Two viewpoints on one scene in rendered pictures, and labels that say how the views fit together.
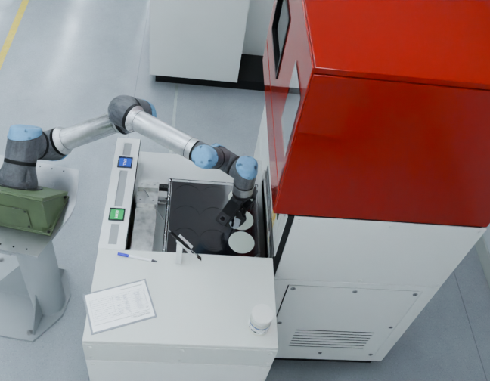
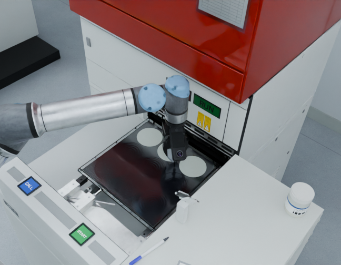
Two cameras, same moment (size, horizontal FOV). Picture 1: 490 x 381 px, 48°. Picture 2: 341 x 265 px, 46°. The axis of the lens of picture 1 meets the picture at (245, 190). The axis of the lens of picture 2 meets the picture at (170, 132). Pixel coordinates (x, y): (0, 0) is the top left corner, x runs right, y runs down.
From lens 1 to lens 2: 105 cm
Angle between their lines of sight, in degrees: 27
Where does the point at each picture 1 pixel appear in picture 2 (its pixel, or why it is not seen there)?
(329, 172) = (279, 24)
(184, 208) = (120, 180)
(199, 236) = (160, 191)
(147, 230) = (112, 225)
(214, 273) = (217, 202)
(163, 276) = (188, 243)
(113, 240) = (108, 257)
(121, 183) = (49, 205)
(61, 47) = not seen: outside the picture
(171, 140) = (105, 108)
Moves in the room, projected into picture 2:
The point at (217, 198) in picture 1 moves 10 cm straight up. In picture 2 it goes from (134, 151) to (133, 132)
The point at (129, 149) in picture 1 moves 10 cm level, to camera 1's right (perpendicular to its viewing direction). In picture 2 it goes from (18, 172) to (45, 159)
